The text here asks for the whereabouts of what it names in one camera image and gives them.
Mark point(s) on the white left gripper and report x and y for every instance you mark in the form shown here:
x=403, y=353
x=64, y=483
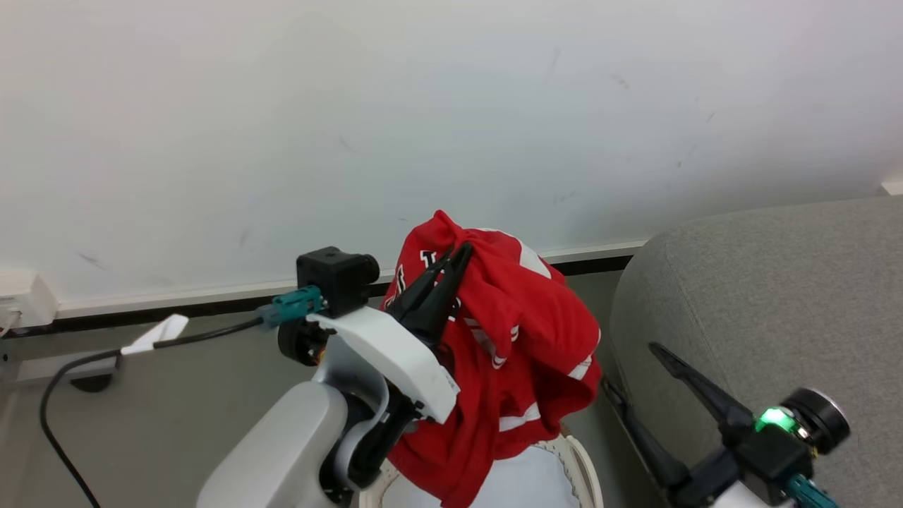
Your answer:
x=395, y=353

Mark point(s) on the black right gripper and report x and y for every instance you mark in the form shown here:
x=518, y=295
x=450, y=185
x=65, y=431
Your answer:
x=762, y=455

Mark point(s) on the grey fabric sofa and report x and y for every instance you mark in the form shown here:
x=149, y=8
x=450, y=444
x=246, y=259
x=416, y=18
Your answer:
x=776, y=296

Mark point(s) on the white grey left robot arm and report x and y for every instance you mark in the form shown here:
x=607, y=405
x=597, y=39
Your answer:
x=282, y=451

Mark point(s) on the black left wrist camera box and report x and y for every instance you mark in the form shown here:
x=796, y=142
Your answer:
x=338, y=276

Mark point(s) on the white wall socket box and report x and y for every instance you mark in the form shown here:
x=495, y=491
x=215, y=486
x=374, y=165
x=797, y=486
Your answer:
x=25, y=302

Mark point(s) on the white laundry basket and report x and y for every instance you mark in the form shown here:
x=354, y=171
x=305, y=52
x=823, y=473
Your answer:
x=584, y=473

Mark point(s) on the red garment with white stripes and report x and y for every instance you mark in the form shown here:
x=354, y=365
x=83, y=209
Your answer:
x=522, y=339

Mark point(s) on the black round right wrist camera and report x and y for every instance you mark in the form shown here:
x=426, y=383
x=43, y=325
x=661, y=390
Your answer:
x=818, y=420

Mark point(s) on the grey floor strip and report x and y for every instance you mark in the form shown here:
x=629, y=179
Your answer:
x=49, y=367

